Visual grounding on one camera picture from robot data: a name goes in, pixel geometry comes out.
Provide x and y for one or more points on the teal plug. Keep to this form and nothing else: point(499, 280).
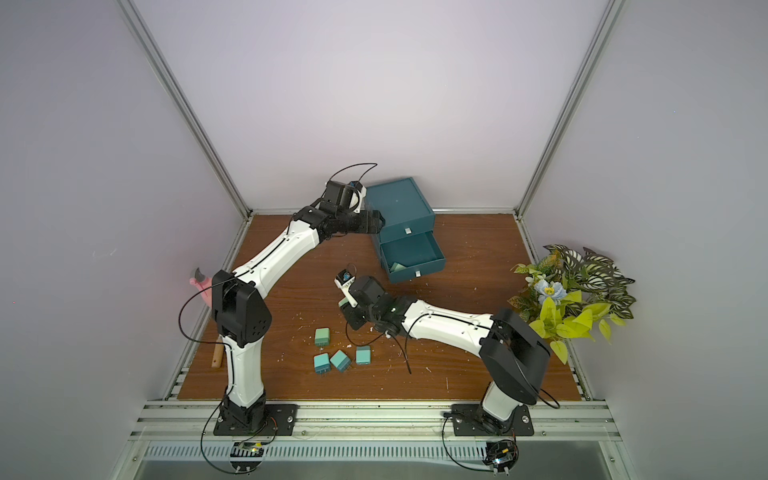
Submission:
point(340, 360)
point(322, 364)
point(363, 355)

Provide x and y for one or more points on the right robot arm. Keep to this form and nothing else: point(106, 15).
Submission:
point(515, 356)

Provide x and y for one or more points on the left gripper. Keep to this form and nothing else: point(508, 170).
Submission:
point(375, 225)

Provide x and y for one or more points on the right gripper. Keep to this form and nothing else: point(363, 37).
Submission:
point(351, 315)

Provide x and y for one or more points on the artificial green plant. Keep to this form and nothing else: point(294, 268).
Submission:
point(571, 294)

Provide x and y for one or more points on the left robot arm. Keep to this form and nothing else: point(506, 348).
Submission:
point(240, 311)

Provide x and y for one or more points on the green wooden-handled tool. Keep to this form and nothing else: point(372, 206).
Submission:
point(217, 356)

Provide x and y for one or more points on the teal three-drawer cabinet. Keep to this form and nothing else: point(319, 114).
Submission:
point(402, 197)

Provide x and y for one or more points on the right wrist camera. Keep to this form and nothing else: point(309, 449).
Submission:
point(344, 281)

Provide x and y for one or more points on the left electronics board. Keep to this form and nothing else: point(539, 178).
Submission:
point(246, 457)

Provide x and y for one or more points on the right electronics board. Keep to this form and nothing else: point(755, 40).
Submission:
point(501, 455)

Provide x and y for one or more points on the teal top drawer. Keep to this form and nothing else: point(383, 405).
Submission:
point(399, 228)

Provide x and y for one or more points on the electronics board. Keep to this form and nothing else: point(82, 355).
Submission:
point(246, 457)
point(501, 455)

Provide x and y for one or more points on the aluminium front rail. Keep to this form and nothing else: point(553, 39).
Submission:
point(371, 420)

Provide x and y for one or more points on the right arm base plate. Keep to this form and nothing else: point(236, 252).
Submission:
point(469, 419)

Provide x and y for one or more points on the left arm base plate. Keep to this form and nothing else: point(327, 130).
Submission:
point(276, 420)

